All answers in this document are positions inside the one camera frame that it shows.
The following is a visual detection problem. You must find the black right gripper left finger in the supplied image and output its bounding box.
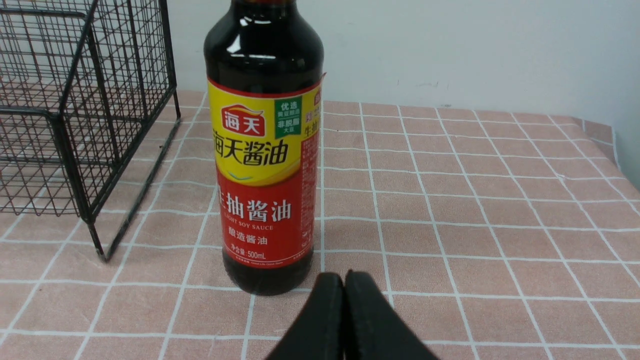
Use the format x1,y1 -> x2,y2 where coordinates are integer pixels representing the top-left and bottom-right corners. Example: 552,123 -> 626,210
267,272 -> 345,360

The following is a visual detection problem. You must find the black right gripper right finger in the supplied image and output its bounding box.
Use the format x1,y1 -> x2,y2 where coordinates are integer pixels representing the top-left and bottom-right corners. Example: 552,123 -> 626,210
343,270 -> 438,360

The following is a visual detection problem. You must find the soy sauce bottle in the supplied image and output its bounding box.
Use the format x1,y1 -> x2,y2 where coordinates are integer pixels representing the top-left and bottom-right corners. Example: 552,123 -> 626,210
203,0 -> 325,296

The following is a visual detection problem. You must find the pink checkered tablecloth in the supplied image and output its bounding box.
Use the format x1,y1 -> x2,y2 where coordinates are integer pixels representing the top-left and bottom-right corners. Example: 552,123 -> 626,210
1,91 -> 639,360

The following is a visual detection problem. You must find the black wire shelf rack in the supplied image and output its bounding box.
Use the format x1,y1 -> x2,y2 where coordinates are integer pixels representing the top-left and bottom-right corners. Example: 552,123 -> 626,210
0,0 -> 181,263

